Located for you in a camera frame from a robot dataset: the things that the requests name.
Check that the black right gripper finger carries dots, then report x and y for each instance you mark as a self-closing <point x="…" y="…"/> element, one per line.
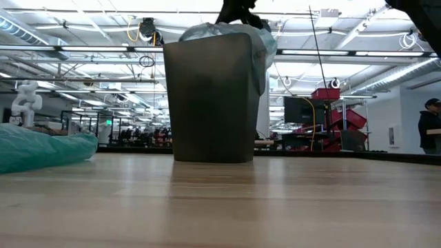
<point x="262" y="25"/>

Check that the light blue trash bag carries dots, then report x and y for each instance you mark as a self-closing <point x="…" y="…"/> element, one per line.
<point x="267" y="48"/>

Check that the dark brown plastic trash bin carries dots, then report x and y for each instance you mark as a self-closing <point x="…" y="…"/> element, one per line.
<point x="210" y="103"/>

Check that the teal green trash bag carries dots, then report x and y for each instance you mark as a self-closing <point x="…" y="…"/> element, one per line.
<point x="41" y="148"/>

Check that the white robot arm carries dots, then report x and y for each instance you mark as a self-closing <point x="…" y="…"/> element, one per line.
<point x="25" y="101"/>

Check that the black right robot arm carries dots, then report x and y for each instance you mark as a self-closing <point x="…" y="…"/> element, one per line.
<point x="427" y="17"/>

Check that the black computer monitor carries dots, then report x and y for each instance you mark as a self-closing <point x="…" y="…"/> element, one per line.
<point x="303" y="110"/>

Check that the wood-top table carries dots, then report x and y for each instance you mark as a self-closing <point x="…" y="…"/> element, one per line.
<point x="263" y="142"/>

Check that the red storage bin rack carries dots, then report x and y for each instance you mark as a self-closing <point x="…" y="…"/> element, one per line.
<point x="355" y="118"/>

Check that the green exit sign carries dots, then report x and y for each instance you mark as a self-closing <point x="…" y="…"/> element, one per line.
<point x="109" y="122"/>

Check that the person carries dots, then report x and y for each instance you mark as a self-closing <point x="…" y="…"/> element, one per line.
<point x="429" y="127"/>

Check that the wood-top grey workbench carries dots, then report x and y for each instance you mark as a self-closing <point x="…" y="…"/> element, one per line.
<point x="51" y="131"/>

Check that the ribbed white ventilation duct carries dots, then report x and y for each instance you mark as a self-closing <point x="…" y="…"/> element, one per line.
<point x="396" y="76"/>

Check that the black aluminium table frame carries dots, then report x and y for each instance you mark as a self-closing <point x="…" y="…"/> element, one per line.
<point x="413" y="159"/>

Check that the grey ceiling air duct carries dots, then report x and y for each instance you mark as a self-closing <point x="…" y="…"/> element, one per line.
<point x="20" y="32"/>

